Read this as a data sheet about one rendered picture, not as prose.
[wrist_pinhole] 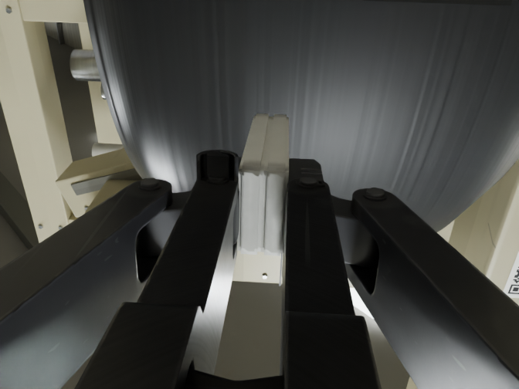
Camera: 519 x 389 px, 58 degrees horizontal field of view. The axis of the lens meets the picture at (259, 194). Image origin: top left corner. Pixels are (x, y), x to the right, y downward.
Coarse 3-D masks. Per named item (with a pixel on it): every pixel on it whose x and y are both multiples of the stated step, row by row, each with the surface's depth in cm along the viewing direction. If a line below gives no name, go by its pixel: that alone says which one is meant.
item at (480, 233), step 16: (512, 176) 51; (496, 192) 55; (512, 192) 51; (480, 208) 59; (496, 208) 55; (512, 208) 52; (464, 224) 64; (480, 224) 58; (496, 224) 54; (512, 224) 53; (464, 240) 63; (480, 240) 58; (496, 240) 54; (512, 240) 54; (464, 256) 63; (480, 256) 58; (496, 256) 55; (512, 256) 55; (496, 272) 56
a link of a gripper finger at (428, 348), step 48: (384, 192) 13; (384, 240) 11; (432, 240) 10; (384, 288) 11; (432, 288) 9; (480, 288) 9; (432, 336) 9; (480, 336) 8; (432, 384) 9; (480, 384) 8
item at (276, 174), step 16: (272, 128) 18; (288, 128) 18; (272, 144) 16; (288, 144) 16; (272, 160) 14; (288, 160) 15; (272, 176) 14; (288, 176) 14; (272, 192) 14; (272, 208) 14; (272, 224) 14; (272, 240) 15
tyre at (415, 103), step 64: (128, 0) 24; (192, 0) 23; (256, 0) 23; (320, 0) 23; (512, 0) 22; (128, 64) 27; (192, 64) 25; (256, 64) 25; (320, 64) 25; (384, 64) 24; (448, 64) 24; (512, 64) 24; (128, 128) 32; (192, 128) 28; (320, 128) 27; (384, 128) 27; (448, 128) 27; (512, 128) 27; (448, 192) 31
